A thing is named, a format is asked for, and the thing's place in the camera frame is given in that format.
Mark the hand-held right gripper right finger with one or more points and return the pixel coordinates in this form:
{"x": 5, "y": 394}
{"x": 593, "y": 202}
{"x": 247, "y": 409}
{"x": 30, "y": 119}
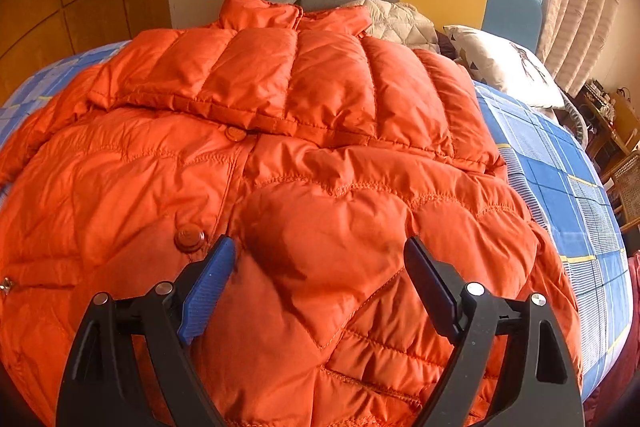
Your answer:
{"x": 430, "y": 277}

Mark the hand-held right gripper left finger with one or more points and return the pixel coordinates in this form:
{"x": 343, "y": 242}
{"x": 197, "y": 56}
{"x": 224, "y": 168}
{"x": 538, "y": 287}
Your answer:
{"x": 210, "y": 287}

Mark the orange puffer jacket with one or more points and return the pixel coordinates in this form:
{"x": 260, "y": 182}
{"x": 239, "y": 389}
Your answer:
{"x": 300, "y": 107}

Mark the blue plaid bedsheet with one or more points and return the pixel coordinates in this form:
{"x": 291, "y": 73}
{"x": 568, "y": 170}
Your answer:
{"x": 550, "y": 157}

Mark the dark red blanket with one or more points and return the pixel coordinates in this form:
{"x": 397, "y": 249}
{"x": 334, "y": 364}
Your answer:
{"x": 620, "y": 332}

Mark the wicker chair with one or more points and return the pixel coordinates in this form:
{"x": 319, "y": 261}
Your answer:
{"x": 625, "y": 187}

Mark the white printed pillow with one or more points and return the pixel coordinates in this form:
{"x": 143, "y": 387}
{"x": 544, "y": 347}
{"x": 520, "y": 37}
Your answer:
{"x": 500, "y": 62}

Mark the cluttered wooden desk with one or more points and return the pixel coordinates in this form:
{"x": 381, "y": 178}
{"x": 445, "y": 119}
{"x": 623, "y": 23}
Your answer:
{"x": 610, "y": 112}

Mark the beige quilted blanket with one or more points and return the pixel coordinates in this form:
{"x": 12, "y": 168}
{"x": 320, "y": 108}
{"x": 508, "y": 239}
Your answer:
{"x": 395, "y": 19}

